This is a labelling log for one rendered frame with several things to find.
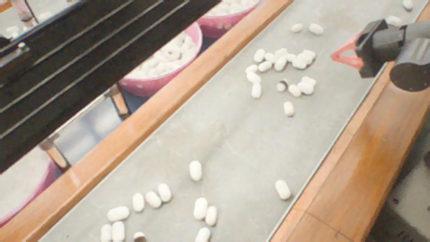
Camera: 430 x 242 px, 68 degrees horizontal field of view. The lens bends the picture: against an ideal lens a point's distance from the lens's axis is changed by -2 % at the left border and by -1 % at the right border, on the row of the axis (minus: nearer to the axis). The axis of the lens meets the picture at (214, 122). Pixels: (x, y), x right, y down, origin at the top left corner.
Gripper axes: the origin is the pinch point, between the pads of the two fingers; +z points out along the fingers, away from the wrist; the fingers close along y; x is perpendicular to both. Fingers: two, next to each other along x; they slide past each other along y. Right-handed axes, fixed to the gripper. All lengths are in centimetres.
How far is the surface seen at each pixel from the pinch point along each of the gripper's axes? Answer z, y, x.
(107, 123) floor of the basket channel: 37, 35, -12
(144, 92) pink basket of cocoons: 34.3, 23.9, -12.6
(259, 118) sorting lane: 10.2, 16.6, 2.1
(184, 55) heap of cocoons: 29.7, 11.7, -13.9
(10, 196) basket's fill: 31, 59, -14
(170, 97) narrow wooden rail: 21.6, 24.7, -10.5
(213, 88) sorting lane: 20.0, 15.8, -5.9
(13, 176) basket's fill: 33, 56, -17
